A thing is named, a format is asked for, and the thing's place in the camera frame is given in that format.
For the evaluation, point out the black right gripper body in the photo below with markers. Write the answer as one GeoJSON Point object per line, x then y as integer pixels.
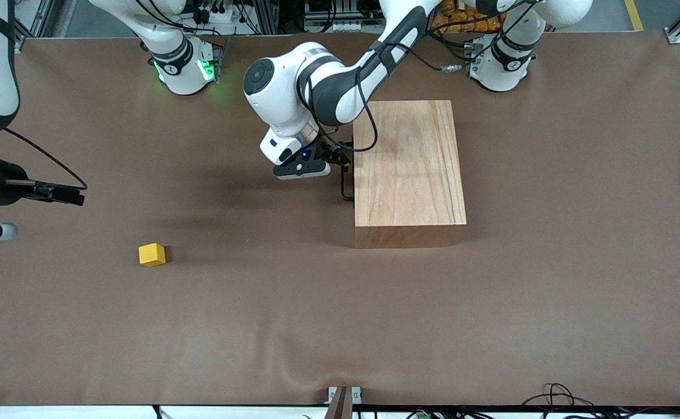
{"type": "Point", "coordinates": [9, 181]}

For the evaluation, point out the brown table mat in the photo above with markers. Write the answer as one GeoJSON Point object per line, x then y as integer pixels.
{"type": "Point", "coordinates": [258, 320]}

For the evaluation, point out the long white socket strip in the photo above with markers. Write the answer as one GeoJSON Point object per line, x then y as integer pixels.
{"type": "Point", "coordinates": [345, 27]}

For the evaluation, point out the pile of orange round items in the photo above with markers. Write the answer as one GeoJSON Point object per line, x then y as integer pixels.
{"type": "Point", "coordinates": [467, 23]}

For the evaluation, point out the grey metal clamp bracket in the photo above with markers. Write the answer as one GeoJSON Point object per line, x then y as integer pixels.
{"type": "Point", "coordinates": [356, 394]}

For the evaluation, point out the yellow cube block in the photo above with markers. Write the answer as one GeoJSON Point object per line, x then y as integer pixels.
{"type": "Point", "coordinates": [152, 255]}

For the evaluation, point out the light wooden cabinet box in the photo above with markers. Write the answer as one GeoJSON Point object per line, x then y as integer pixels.
{"type": "Point", "coordinates": [409, 174]}

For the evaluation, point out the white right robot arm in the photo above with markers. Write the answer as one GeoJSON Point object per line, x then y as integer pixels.
{"type": "Point", "coordinates": [180, 75]}

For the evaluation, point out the white power strip with plugs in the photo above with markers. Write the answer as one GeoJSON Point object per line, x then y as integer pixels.
{"type": "Point", "coordinates": [223, 17]}

